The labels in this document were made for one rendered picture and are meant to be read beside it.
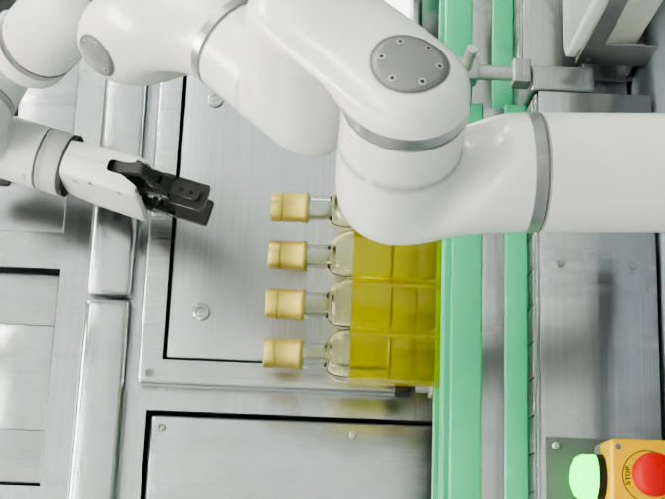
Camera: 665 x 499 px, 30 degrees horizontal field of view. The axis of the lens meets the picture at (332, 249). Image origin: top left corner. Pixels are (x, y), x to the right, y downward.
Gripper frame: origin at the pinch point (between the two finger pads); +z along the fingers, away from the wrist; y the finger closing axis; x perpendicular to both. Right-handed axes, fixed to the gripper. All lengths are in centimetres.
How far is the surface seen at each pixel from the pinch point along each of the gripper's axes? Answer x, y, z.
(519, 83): 18.5, 15.5, 31.9
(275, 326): -8.6, -13.0, 12.5
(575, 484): -22, 19, 47
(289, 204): 2.5, 1.7, 11.0
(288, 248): -2.4, 1.5, 12.4
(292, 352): -13.9, 1.2, 16.4
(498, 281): -2.6, 13.0, 35.5
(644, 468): -19, 25, 52
